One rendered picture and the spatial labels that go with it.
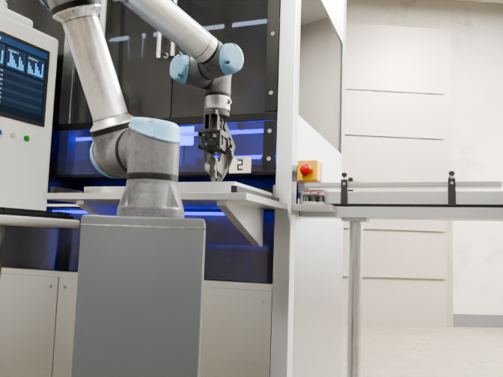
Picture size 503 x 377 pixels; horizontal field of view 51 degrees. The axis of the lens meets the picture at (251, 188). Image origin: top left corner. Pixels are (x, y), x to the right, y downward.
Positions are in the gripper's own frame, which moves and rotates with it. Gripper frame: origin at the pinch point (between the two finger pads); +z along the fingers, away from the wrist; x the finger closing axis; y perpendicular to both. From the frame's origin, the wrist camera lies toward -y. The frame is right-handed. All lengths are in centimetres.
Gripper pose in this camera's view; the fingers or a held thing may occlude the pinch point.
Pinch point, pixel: (217, 181)
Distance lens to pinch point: 152.9
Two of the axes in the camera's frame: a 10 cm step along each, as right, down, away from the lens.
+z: -0.3, 10.0, -0.9
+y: -3.4, -1.0, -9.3
